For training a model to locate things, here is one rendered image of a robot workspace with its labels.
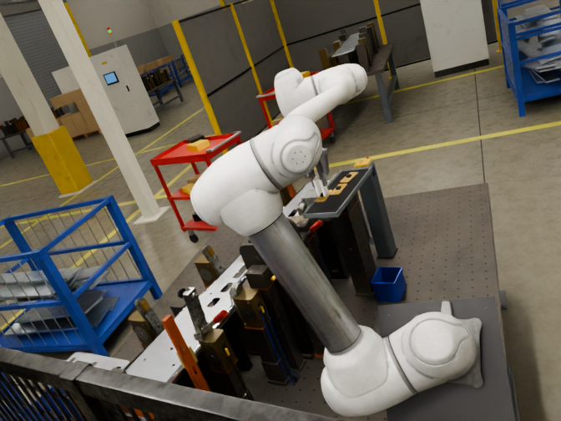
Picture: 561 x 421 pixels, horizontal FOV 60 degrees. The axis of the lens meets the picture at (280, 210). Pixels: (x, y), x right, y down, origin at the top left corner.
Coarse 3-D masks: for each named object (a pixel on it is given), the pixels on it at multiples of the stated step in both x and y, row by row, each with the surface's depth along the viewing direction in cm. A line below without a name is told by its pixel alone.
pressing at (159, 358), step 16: (304, 192) 234; (288, 208) 223; (240, 256) 194; (224, 272) 187; (208, 288) 180; (208, 304) 170; (224, 304) 166; (176, 320) 167; (208, 320) 161; (224, 320) 158; (160, 336) 161; (192, 336) 155; (144, 352) 156; (160, 352) 153; (128, 368) 151; (144, 368) 148; (160, 368) 145; (176, 368) 143
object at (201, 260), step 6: (198, 258) 195; (204, 258) 193; (198, 264) 192; (204, 264) 190; (210, 264) 189; (198, 270) 194; (204, 270) 192; (210, 270) 190; (204, 276) 194; (210, 276) 192; (216, 276) 191; (204, 282) 196; (210, 282) 194; (210, 294) 199
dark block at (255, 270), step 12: (252, 276) 155; (264, 276) 153; (264, 288) 155; (264, 300) 159; (276, 300) 159; (276, 312) 159; (276, 324) 162; (288, 324) 164; (288, 336) 164; (288, 348) 166; (288, 360) 169; (300, 360) 169
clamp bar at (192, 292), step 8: (192, 288) 138; (184, 296) 137; (192, 296) 137; (192, 304) 138; (200, 304) 141; (192, 312) 139; (200, 312) 141; (192, 320) 141; (200, 320) 142; (200, 328) 142
